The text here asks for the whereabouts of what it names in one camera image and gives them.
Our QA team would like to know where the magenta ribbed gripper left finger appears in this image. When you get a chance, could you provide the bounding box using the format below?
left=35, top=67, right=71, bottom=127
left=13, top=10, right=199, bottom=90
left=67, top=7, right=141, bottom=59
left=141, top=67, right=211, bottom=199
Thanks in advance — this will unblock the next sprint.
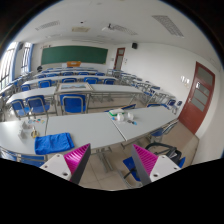
left=64, top=144, right=91, bottom=184

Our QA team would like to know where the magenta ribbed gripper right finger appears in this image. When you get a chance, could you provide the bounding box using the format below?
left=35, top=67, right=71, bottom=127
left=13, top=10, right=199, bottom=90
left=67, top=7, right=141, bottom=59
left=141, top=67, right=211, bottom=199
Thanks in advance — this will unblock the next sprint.
left=131, top=145, right=158, bottom=185

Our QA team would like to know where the blue folded towel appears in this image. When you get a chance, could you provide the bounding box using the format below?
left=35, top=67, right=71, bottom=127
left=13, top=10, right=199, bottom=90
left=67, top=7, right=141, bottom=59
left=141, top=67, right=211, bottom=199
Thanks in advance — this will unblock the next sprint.
left=34, top=133, right=74, bottom=155

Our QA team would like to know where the blue chair under table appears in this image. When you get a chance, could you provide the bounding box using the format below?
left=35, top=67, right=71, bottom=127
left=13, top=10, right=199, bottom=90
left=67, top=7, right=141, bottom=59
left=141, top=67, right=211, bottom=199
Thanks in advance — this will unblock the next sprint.
left=123, top=157, right=140, bottom=181

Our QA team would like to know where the blue chair right of table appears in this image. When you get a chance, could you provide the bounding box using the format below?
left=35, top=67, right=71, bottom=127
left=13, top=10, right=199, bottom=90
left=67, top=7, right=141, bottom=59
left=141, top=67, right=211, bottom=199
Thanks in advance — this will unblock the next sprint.
left=150, top=122, right=177, bottom=141

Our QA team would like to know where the black office chair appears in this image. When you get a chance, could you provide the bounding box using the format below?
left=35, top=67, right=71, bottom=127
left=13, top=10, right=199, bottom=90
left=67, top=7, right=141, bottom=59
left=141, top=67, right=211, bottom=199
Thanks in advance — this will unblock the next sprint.
left=145, top=142, right=185, bottom=168

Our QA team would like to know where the white cup right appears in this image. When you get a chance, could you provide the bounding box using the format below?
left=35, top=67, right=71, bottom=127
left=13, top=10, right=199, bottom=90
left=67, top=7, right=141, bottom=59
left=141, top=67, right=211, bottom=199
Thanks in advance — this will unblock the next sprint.
left=127, top=112, right=134, bottom=121

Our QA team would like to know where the white cup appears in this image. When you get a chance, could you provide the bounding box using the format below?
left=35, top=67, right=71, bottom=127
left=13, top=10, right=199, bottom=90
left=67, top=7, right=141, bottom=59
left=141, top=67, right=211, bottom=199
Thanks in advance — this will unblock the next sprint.
left=127, top=112, right=134, bottom=121
left=117, top=113, right=124, bottom=121

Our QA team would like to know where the white cup left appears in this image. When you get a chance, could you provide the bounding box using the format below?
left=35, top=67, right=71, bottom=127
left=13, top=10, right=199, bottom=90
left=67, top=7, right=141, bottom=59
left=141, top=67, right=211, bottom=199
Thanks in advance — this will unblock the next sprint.
left=117, top=113, right=124, bottom=121

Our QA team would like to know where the blue chair centre row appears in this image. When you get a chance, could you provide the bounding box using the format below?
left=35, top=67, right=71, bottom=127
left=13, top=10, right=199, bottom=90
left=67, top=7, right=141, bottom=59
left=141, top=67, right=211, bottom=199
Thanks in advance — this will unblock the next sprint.
left=60, top=94, right=86, bottom=114

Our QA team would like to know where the blue chair row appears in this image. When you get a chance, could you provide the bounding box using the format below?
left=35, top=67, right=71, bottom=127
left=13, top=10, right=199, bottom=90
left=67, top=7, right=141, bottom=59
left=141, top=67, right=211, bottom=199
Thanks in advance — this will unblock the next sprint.
left=60, top=94, right=86, bottom=114
left=26, top=95, right=50, bottom=115

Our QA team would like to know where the blue chair left row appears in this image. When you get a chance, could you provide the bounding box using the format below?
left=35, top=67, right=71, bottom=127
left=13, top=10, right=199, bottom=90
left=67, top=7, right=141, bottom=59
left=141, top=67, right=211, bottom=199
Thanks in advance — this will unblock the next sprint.
left=26, top=95, right=50, bottom=115

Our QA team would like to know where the framed board on desk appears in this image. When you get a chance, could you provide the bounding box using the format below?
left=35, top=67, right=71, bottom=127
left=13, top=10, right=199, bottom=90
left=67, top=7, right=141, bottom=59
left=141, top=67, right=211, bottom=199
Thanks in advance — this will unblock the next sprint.
left=57, top=82, right=92, bottom=92

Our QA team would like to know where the blue chair far left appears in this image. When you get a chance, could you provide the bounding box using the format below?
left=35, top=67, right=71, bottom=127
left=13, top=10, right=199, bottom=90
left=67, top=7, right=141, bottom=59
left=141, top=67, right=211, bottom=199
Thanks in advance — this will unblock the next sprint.
left=11, top=99, right=29, bottom=118

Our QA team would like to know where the orange lectern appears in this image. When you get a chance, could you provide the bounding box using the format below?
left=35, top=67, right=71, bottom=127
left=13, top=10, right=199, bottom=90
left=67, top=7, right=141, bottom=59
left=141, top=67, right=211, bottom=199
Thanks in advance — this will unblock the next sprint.
left=67, top=61, right=81, bottom=67

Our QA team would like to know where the dark red side door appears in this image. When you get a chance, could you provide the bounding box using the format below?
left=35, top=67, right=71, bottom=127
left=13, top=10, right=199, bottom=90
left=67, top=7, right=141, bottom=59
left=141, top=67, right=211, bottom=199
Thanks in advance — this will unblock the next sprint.
left=179, top=62, right=215, bottom=134

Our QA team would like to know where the dark red far door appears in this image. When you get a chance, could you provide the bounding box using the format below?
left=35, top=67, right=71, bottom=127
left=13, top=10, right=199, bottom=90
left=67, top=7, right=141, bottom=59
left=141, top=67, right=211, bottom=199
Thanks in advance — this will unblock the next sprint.
left=114, top=48, right=125, bottom=70

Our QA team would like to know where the green chalkboard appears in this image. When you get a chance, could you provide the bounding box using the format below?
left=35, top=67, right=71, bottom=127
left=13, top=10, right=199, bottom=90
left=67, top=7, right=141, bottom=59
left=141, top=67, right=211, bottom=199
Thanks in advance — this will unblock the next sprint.
left=41, top=46, right=108, bottom=65

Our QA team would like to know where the left window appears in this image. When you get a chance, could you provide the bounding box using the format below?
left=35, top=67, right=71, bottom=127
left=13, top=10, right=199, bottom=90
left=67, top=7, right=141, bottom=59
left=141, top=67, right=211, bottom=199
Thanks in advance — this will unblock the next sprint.
left=0, top=42, right=18, bottom=90

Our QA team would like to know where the ceiling projector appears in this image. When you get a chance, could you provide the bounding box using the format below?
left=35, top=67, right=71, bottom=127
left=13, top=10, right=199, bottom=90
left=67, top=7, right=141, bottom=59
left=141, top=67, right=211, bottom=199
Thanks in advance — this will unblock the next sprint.
left=102, top=23, right=114, bottom=32

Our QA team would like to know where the black wall speaker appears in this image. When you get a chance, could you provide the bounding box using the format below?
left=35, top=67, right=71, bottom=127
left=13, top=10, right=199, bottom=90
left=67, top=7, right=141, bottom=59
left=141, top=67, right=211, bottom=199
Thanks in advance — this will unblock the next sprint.
left=132, top=43, right=138, bottom=49

